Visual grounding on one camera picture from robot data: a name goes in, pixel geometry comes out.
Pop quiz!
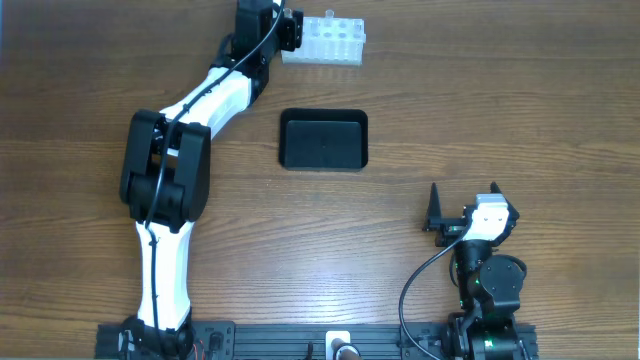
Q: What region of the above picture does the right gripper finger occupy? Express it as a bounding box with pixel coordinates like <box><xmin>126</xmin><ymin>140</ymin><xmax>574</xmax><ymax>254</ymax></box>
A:
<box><xmin>422</xmin><ymin>181</ymin><xmax>444</xmax><ymax>233</ymax></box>
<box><xmin>488</xmin><ymin>181</ymin><xmax>522</xmax><ymax>234</ymax></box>

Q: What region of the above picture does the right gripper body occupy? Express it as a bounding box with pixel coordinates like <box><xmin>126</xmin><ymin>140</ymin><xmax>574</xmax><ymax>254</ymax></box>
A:
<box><xmin>432</xmin><ymin>215</ymin><xmax>471</xmax><ymax>249</ymax></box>

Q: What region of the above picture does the black tray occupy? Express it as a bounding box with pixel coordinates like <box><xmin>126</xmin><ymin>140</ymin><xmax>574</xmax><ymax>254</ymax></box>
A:
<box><xmin>278</xmin><ymin>107</ymin><xmax>370</xmax><ymax>174</ymax></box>

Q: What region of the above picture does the white test tube rack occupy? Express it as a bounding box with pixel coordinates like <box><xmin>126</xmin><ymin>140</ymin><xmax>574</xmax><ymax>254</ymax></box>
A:
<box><xmin>280</xmin><ymin>16</ymin><xmax>368</xmax><ymax>67</ymax></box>

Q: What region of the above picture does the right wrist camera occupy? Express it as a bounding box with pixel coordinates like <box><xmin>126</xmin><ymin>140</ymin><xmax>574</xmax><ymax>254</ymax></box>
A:
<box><xmin>462</xmin><ymin>193</ymin><xmax>511</xmax><ymax>243</ymax></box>

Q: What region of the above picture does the black cable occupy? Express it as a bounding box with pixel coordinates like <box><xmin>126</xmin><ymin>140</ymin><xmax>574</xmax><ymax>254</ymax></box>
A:
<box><xmin>397</xmin><ymin>227</ymin><xmax>474</xmax><ymax>360</ymax></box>
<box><xmin>144</xmin><ymin>0</ymin><xmax>288</xmax><ymax>231</ymax></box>

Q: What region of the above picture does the mounting rail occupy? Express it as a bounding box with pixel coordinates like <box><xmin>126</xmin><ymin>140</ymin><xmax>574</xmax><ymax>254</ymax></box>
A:
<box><xmin>94</xmin><ymin>320</ymin><xmax>540</xmax><ymax>360</ymax></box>

